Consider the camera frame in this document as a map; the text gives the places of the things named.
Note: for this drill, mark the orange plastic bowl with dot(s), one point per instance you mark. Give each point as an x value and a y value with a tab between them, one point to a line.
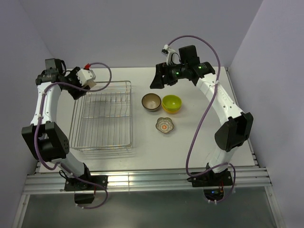
170	111

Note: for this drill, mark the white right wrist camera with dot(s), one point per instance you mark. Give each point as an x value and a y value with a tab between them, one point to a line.
168	52

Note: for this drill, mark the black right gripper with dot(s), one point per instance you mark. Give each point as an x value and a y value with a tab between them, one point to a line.
158	82

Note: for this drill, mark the dark patterned ceramic bowl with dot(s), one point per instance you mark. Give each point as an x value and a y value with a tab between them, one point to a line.
151	102

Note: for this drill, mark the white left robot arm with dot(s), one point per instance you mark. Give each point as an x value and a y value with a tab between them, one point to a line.
46	141

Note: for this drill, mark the aluminium front rail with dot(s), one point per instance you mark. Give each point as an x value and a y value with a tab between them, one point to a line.
131	181

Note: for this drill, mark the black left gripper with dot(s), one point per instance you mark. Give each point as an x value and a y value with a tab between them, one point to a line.
76	94

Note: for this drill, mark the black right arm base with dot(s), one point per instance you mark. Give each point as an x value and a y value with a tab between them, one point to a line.
216	186

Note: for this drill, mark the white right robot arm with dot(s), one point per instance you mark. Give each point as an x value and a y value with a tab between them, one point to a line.
235	124

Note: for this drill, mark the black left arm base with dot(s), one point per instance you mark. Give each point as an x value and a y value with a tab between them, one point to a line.
84	192

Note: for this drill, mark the lime green plastic bowl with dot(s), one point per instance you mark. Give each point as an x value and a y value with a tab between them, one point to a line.
171	102

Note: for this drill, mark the small flower patterned dish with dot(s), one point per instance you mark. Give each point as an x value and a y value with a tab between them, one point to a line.
164	125

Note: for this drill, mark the metal wire dish rack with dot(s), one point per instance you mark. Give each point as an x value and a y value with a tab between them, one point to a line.
102	120

